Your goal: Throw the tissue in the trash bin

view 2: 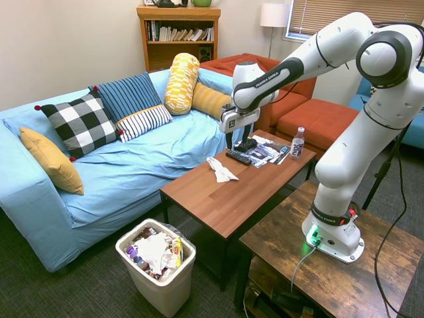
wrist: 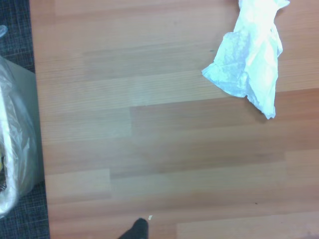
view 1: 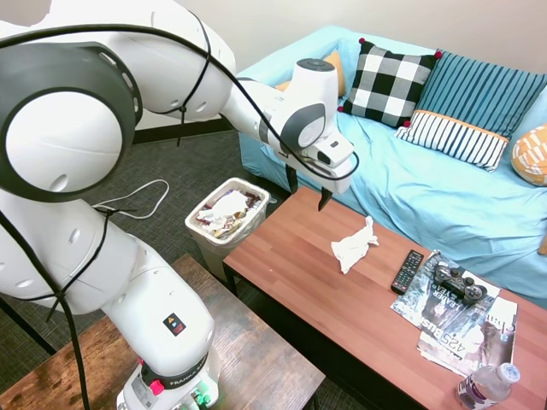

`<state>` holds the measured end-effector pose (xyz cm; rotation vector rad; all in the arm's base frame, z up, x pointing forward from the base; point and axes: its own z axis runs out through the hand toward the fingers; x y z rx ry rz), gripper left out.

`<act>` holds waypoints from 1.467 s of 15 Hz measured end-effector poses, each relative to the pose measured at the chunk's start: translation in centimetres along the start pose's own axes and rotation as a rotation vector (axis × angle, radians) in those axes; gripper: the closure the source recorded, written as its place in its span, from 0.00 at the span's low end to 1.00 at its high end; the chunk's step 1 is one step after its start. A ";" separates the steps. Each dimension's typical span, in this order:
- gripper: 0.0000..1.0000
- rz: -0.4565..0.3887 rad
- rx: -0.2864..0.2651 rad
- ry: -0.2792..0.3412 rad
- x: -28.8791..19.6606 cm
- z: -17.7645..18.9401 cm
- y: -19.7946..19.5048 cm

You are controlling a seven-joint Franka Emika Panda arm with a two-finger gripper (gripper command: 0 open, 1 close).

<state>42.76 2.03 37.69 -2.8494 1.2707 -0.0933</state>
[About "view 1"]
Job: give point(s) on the rustic brown wooden table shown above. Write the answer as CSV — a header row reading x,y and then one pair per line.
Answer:
x,y
213,341

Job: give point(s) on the orange white patterned pillow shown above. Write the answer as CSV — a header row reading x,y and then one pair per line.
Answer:
x,y
532,156

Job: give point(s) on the clear plastic water bottle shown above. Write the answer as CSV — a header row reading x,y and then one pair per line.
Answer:
x,y
485,386

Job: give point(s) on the white crumpled tissue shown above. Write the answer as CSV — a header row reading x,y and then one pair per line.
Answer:
x,y
354,245

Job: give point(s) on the light blue covered sofa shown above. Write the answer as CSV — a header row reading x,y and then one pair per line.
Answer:
x,y
427,188

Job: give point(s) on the black tv remote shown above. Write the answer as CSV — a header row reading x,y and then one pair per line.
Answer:
x,y
407,271

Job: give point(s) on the white navy striped pillow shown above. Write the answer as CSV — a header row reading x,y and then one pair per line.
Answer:
x,y
453,138

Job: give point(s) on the plain orange pillow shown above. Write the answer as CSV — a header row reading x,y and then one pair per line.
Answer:
x,y
329,72

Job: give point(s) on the red-brown wooden coffee table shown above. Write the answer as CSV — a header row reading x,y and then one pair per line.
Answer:
x,y
384,307

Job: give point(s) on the grey business magazine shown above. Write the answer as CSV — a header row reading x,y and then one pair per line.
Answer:
x,y
431,307

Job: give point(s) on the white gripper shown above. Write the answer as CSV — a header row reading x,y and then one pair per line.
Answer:
x,y
337,179

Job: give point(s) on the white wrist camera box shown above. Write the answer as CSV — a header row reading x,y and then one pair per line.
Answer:
x,y
333,149

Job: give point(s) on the black white checkered pillow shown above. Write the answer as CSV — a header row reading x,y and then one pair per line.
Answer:
x,y
389,83

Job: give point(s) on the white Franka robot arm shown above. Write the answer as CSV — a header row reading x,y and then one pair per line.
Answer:
x,y
141,299

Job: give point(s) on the magazine with brown cover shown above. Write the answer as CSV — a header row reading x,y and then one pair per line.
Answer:
x,y
487,337

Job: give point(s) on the white trash bin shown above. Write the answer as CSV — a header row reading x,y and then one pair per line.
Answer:
x,y
226,222

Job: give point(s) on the black game controller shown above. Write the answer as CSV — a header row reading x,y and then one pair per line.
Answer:
x,y
457,282

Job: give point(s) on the teal striped pillow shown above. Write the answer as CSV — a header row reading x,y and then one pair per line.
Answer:
x,y
478,91

